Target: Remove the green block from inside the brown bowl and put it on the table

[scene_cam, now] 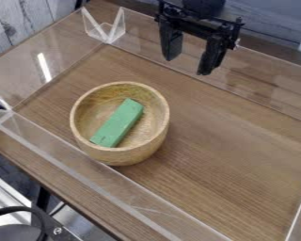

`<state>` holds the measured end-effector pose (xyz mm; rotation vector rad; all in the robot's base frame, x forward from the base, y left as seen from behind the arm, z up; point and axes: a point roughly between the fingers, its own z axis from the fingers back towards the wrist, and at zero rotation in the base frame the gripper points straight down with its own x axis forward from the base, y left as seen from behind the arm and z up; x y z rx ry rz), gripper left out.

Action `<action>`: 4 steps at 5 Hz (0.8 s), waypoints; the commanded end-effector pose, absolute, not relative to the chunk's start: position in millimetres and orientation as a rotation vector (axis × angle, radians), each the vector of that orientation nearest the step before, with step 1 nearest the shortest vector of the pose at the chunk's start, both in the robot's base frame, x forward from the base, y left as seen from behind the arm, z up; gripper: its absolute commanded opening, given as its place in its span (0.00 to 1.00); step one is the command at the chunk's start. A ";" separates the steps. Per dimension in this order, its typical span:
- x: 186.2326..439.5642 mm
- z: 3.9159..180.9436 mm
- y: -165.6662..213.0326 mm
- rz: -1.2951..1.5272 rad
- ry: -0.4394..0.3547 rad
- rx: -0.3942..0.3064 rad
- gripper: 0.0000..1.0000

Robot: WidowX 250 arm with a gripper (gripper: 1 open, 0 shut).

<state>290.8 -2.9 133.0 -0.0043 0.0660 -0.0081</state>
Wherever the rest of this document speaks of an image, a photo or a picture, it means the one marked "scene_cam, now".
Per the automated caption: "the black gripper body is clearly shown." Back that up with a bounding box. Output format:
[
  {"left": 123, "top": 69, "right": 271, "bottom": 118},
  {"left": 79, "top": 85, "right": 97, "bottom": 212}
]
[{"left": 156, "top": 0, "right": 246, "bottom": 49}]

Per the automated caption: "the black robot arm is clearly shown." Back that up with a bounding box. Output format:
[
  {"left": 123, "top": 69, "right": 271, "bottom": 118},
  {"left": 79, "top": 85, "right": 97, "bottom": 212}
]
[{"left": 155, "top": 0, "right": 246, "bottom": 75}]

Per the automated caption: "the clear acrylic tray wall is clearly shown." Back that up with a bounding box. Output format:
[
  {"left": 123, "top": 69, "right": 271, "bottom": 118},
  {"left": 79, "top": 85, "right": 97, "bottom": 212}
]
[{"left": 0, "top": 96, "right": 231, "bottom": 241}]

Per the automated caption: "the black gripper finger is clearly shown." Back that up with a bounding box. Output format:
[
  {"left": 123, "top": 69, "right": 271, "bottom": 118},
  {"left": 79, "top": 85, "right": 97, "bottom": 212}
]
[
  {"left": 160, "top": 22, "right": 183, "bottom": 61},
  {"left": 197, "top": 35, "right": 227, "bottom": 75}
]

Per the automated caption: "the black table leg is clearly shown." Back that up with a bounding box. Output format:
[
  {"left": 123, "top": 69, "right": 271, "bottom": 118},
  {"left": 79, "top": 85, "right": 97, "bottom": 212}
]
[{"left": 36, "top": 187, "right": 52, "bottom": 211}]

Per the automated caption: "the black cable loop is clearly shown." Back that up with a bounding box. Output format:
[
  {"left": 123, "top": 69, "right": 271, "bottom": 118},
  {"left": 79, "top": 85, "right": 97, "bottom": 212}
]
[{"left": 0, "top": 205, "right": 51, "bottom": 241}]

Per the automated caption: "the green rectangular block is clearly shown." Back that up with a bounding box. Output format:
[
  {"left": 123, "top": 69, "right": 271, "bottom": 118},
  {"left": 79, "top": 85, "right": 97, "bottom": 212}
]
[{"left": 91, "top": 98, "right": 144, "bottom": 148}]

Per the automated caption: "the grey metal clamp plate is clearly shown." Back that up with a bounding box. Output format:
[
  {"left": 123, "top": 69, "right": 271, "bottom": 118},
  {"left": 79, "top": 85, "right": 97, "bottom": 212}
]
[{"left": 32, "top": 207, "right": 83, "bottom": 241}]

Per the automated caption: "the brown wooden bowl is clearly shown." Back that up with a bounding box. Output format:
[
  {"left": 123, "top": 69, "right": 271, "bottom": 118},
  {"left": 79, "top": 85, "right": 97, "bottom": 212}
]
[{"left": 71, "top": 82, "right": 169, "bottom": 166}]

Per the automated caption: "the clear acrylic corner bracket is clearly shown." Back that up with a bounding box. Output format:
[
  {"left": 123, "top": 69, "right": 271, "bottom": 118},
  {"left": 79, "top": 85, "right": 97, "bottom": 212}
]
[{"left": 80, "top": 8, "right": 125, "bottom": 44}]

